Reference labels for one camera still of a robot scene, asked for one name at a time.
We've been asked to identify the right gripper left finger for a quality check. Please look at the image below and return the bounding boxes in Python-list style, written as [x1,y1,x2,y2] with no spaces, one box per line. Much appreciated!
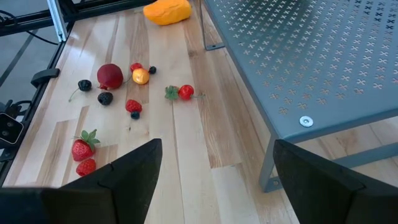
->
[60,138,164,224]

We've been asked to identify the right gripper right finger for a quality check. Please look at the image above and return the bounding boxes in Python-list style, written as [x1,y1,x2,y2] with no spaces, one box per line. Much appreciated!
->
[272,139,367,224]

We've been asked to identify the small yellow-orange peach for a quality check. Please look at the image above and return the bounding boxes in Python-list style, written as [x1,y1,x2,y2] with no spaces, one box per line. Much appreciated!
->
[132,68,150,85]

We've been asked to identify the dark red pomegranate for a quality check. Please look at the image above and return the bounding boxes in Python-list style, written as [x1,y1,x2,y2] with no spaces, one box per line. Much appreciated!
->
[96,63,124,91]

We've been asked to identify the red raspberry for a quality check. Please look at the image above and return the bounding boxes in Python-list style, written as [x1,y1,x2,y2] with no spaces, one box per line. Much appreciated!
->
[76,158,97,177]
[125,99,143,113]

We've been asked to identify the large red strawberry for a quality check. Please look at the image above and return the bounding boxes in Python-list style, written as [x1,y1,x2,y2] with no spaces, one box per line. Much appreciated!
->
[71,129,101,162]

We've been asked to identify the blackberry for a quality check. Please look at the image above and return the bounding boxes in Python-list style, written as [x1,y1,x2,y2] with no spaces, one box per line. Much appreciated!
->
[97,91,114,106]

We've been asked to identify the black cherry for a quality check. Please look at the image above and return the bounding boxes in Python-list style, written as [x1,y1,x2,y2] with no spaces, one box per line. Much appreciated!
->
[68,79,93,103]

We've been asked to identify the grey perforated metal shelf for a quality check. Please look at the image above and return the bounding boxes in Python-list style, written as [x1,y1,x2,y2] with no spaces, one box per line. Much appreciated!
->
[198,0,398,193]

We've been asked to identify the small black depth camera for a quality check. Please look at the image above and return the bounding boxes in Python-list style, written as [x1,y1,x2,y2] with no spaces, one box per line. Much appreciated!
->
[0,112,25,147]

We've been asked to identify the black frame clamp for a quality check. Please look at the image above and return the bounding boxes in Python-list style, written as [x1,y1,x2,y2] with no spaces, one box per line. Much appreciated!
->
[30,68,60,89]

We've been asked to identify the silver aluminium frame post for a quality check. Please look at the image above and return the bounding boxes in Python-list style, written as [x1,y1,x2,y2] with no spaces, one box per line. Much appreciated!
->
[46,0,68,43]

